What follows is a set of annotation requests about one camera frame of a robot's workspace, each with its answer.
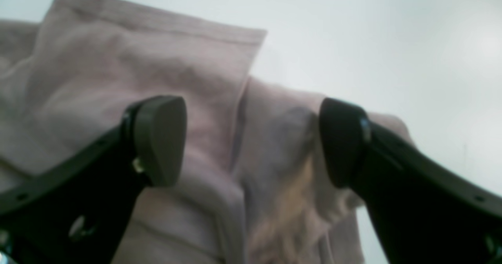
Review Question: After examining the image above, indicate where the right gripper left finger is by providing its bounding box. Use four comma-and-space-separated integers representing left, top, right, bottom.
0, 96, 187, 264

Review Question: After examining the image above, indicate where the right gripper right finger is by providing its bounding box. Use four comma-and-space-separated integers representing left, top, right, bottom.
319, 98, 502, 264

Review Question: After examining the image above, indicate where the mauve pink T-shirt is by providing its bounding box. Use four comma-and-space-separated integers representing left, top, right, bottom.
0, 0, 417, 264

